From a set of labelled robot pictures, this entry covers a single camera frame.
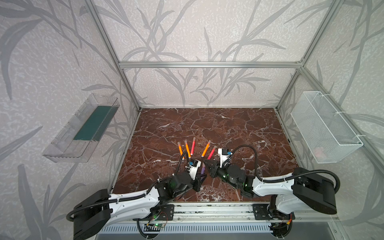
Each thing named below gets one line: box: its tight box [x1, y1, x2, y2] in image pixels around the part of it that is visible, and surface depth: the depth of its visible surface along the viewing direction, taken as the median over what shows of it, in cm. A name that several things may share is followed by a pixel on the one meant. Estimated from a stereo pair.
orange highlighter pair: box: [184, 140, 191, 159], surface depth 98 cm
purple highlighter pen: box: [201, 162, 206, 175], surface depth 77 cm
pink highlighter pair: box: [190, 137, 196, 156], surface depth 99 cm
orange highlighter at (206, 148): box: [201, 140, 211, 158], surface depth 98 cm
